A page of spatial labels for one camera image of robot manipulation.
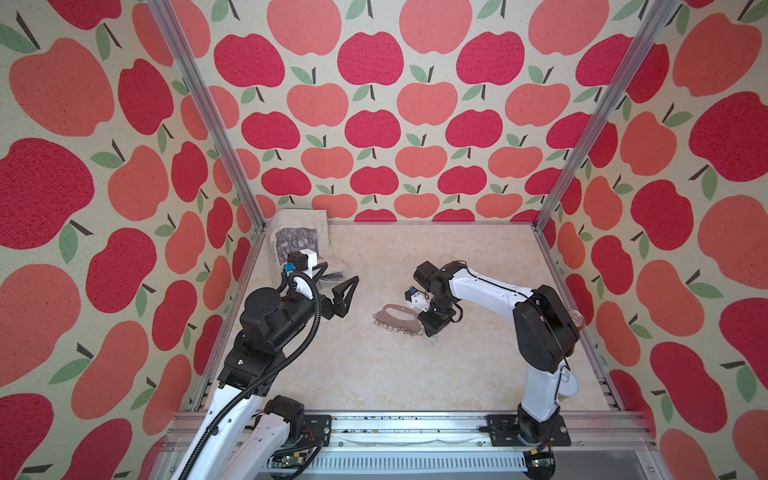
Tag left rear aluminium frame post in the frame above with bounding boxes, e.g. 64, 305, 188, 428
148, 0, 266, 233

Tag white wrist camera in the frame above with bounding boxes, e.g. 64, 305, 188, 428
283, 249, 319, 276
404, 286, 430, 312

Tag cream printed canvas tote bag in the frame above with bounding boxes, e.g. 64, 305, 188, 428
266, 209, 347, 284

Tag red soda can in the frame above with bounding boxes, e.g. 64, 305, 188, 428
569, 309, 585, 330

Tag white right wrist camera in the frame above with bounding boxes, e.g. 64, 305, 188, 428
404, 286, 430, 312

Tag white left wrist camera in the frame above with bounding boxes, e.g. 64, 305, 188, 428
283, 249, 319, 276

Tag aluminium frame post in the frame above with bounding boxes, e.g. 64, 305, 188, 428
148, 0, 266, 233
533, 0, 679, 234

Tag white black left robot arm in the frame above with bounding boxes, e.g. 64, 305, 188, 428
173, 271, 359, 479

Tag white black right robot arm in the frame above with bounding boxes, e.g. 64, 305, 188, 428
404, 260, 580, 447

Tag right rear aluminium frame post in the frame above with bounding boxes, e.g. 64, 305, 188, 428
533, 0, 679, 234

